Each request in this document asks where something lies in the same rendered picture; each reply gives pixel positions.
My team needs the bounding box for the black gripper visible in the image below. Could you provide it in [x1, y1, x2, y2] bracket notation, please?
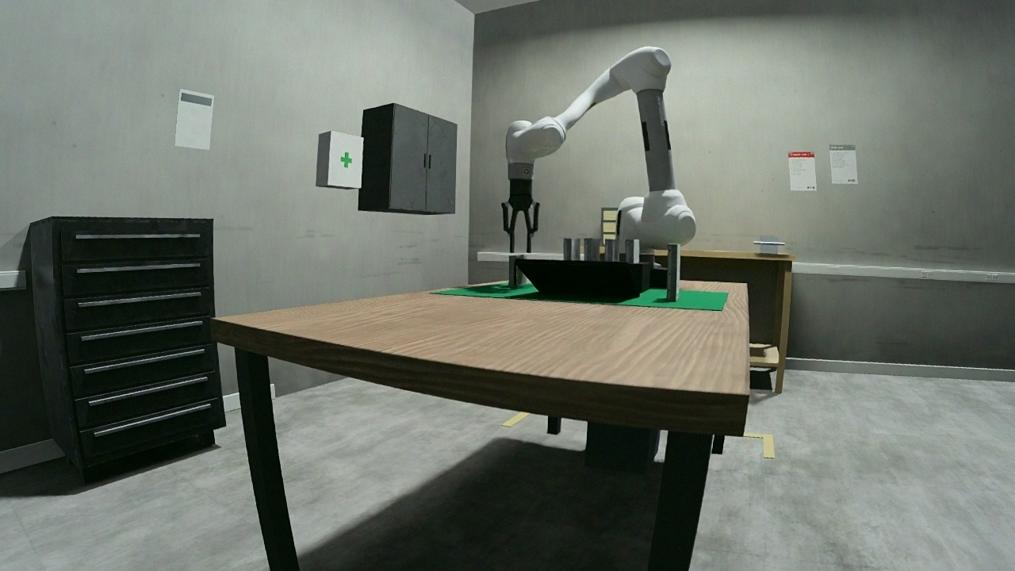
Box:
[501, 180, 541, 253]

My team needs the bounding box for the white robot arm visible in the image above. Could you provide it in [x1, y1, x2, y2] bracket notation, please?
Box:
[506, 47, 696, 270]

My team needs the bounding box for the black-framed status display screen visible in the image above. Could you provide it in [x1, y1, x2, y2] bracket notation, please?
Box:
[515, 259, 640, 297]

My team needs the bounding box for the green mat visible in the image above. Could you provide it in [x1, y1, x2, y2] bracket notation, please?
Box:
[432, 282, 729, 311]

